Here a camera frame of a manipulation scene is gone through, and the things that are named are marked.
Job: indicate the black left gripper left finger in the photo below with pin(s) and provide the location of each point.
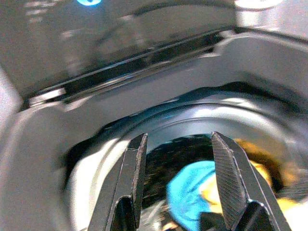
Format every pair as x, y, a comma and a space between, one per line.
131, 178

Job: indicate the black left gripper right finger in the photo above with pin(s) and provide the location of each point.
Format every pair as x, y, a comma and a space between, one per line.
237, 178

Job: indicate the yellow cloth garment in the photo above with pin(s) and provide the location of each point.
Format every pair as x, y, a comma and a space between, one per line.
262, 168

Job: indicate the blue cloth garment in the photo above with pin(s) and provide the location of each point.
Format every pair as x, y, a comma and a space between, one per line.
186, 192

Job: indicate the grey front-load washing machine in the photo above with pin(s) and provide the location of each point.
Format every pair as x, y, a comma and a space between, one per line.
72, 125

